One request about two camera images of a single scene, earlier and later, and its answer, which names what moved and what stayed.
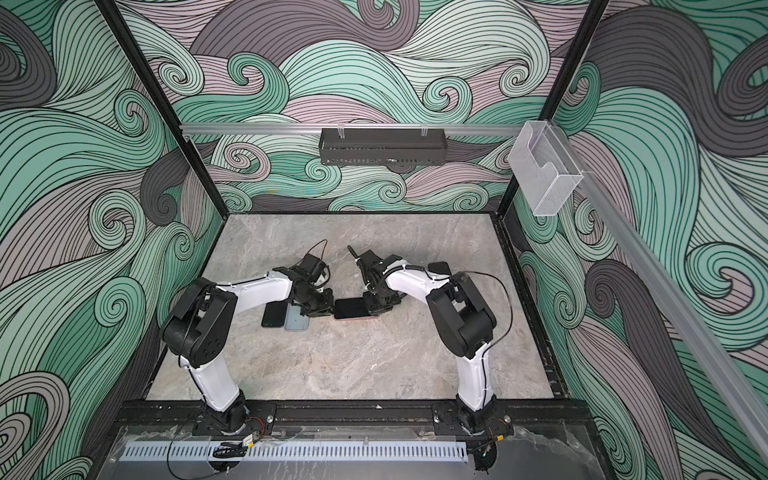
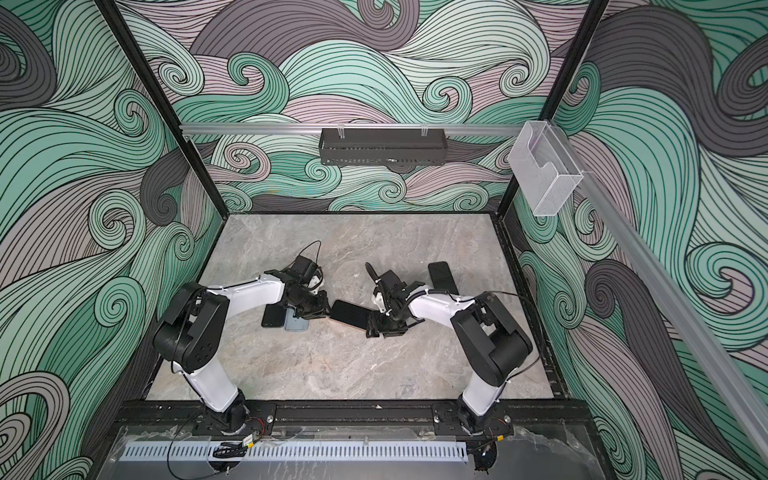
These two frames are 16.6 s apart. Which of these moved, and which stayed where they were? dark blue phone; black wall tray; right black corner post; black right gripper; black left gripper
Moved: black right gripper
Stayed: right black corner post; black wall tray; black left gripper; dark blue phone
